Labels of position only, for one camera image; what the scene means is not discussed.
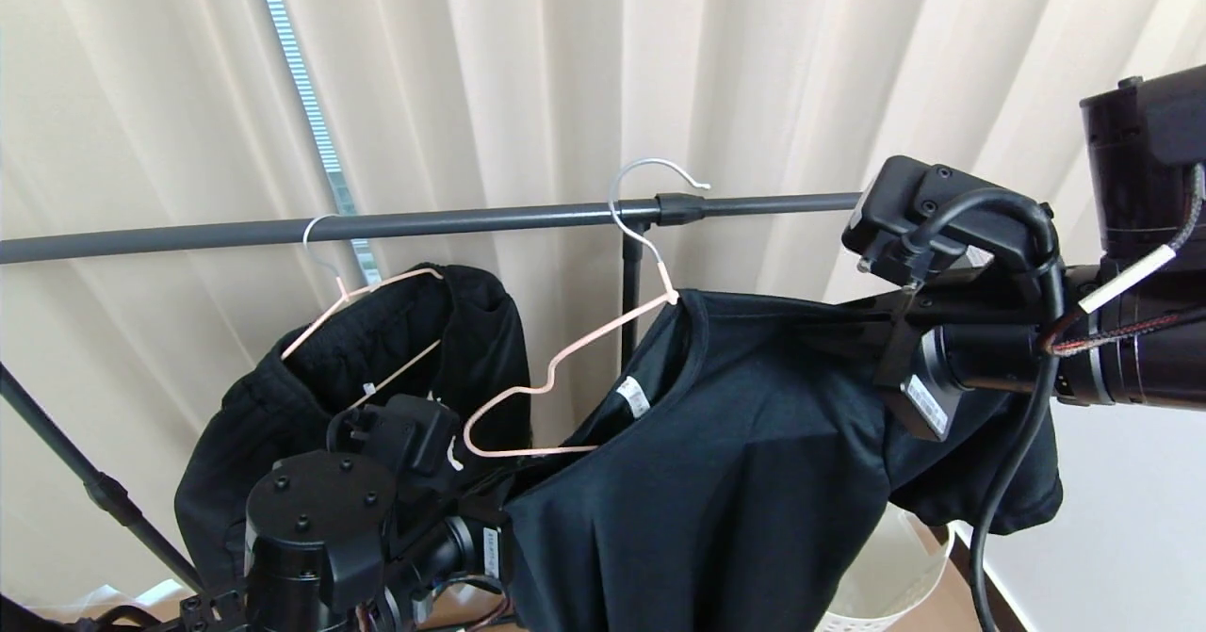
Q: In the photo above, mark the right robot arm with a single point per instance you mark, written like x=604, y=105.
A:
x=1149, y=189

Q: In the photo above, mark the black garment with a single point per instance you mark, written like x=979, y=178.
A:
x=245, y=425
x=735, y=481

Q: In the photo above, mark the white laundry basket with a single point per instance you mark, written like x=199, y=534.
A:
x=895, y=585

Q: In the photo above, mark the pink clothes hanger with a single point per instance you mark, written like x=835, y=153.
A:
x=377, y=283
x=584, y=340

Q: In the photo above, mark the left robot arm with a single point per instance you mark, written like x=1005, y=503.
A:
x=311, y=519

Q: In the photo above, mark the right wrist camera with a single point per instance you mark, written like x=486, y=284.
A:
x=914, y=203

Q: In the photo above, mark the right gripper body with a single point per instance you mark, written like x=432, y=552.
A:
x=999, y=359

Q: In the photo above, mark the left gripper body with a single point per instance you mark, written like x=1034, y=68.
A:
x=466, y=561

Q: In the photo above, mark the black clothes rack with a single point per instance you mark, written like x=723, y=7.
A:
x=424, y=222

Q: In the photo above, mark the beige curtain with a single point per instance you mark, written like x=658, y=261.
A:
x=565, y=67

